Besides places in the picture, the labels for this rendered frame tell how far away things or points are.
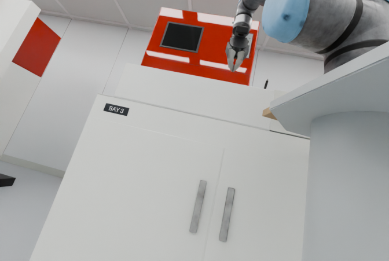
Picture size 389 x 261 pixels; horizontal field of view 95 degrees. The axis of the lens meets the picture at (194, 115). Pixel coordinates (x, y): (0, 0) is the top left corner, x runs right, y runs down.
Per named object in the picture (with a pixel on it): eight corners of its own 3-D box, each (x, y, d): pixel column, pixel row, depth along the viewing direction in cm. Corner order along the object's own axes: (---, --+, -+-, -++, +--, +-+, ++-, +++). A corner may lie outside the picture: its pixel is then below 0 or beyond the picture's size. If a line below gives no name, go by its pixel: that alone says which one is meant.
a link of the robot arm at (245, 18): (253, 15, 73) (234, 12, 74) (252, 24, 72) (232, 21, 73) (249, 28, 80) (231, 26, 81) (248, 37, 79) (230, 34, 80)
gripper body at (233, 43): (242, 61, 77) (247, 39, 80) (247, 49, 69) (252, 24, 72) (225, 58, 78) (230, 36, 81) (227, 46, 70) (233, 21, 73)
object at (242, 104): (124, 104, 73) (135, 74, 76) (260, 134, 66) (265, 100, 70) (112, 95, 64) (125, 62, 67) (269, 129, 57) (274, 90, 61)
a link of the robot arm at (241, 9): (243, -12, 75) (235, 4, 83) (239, 9, 72) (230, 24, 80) (260, -5, 76) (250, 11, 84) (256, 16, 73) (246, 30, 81)
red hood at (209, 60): (161, 103, 204) (175, 58, 220) (232, 118, 195) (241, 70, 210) (138, 69, 132) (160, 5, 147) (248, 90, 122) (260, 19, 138)
